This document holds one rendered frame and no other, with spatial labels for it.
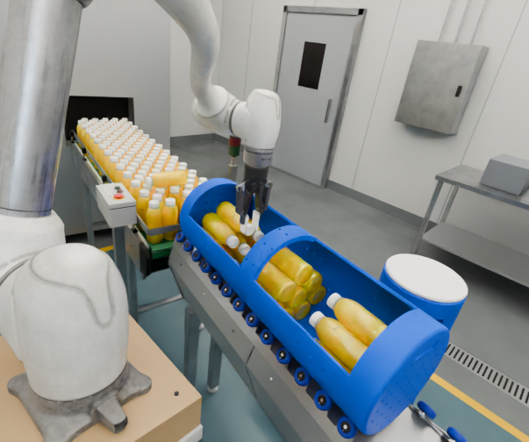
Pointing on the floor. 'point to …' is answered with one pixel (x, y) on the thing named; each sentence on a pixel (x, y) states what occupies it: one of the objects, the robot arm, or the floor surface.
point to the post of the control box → (120, 255)
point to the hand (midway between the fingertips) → (249, 222)
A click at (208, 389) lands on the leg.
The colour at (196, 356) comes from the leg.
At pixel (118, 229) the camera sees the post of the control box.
